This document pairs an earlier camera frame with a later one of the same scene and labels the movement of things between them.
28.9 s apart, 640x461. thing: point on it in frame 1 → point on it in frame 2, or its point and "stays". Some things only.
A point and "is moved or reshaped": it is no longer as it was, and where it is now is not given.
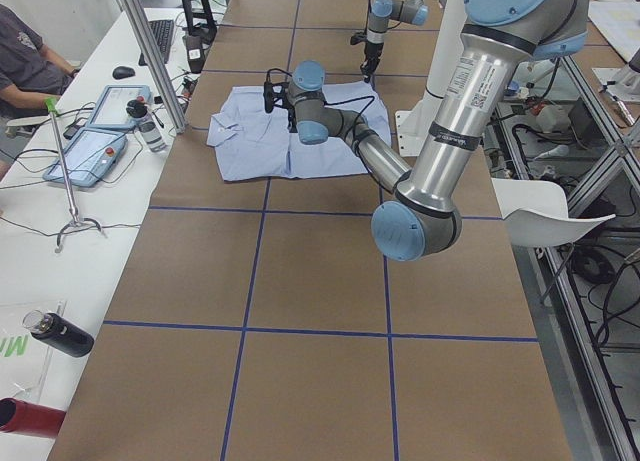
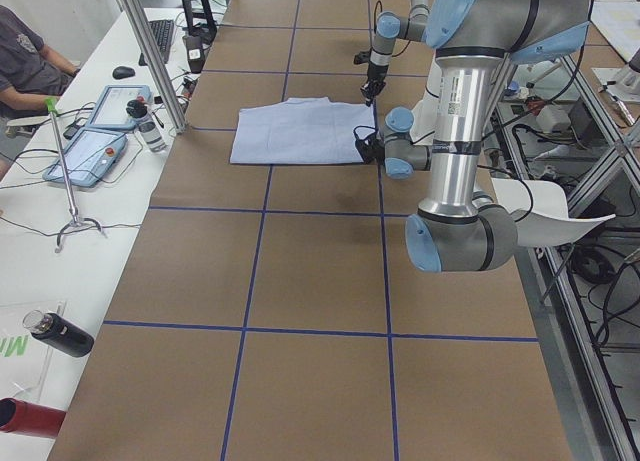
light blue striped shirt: (254, 145) is moved or reshaped
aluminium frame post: (155, 55) stays
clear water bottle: (146, 124) stays
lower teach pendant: (87, 156) stays
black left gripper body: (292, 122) → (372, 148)
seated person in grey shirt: (32, 76) stays
